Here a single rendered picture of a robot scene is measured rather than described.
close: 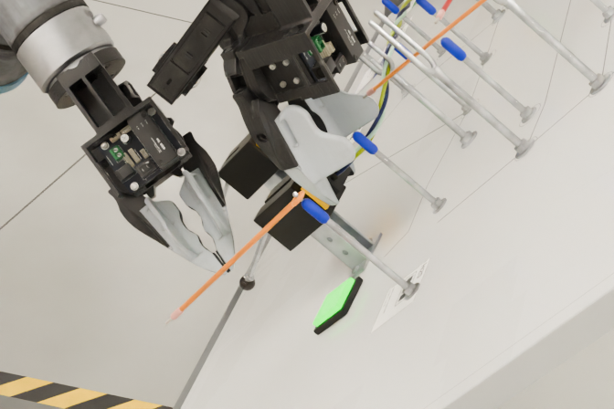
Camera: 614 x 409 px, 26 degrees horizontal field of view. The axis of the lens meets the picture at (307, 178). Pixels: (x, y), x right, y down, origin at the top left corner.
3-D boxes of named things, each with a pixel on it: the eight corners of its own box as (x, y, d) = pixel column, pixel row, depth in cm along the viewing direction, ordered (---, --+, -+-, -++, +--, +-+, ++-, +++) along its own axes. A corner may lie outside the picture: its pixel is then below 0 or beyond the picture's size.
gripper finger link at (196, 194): (225, 269, 109) (159, 180, 110) (230, 272, 115) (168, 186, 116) (255, 247, 109) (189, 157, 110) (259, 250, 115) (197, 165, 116)
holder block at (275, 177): (267, 238, 150) (199, 183, 149) (332, 178, 143) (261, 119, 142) (254, 262, 147) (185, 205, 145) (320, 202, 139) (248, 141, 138)
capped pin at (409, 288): (406, 294, 91) (287, 195, 90) (420, 279, 91) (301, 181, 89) (405, 304, 90) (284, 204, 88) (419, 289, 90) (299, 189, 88)
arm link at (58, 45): (28, 67, 118) (102, 13, 119) (58, 107, 118) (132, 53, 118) (7, 49, 111) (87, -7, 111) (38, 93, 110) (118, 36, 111)
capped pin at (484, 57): (494, 50, 121) (424, -12, 119) (490, 59, 120) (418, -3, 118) (484, 58, 122) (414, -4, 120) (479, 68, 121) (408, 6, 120)
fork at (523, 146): (533, 149, 90) (375, 13, 88) (514, 163, 91) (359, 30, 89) (536, 134, 92) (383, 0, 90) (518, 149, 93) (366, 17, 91)
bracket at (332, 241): (365, 246, 110) (320, 209, 109) (383, 233, 108) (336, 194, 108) (347, 283, 107) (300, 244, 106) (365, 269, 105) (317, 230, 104)
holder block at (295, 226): (308, 219, 110) (271, 189, 110) (346, 186, 106) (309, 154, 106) (290, 252, 107) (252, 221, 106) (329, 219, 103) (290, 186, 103)
